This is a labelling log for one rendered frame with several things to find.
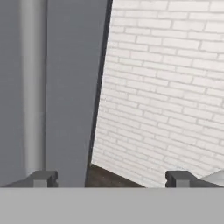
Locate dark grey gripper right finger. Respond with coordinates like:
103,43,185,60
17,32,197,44
164,170,224,188

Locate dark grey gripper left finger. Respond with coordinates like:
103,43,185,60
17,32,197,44
0,170,59,188

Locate grey fridge door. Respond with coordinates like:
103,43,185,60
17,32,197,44
0,0,114,188

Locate grey fridge door handle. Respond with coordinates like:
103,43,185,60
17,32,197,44
18,0,48,177

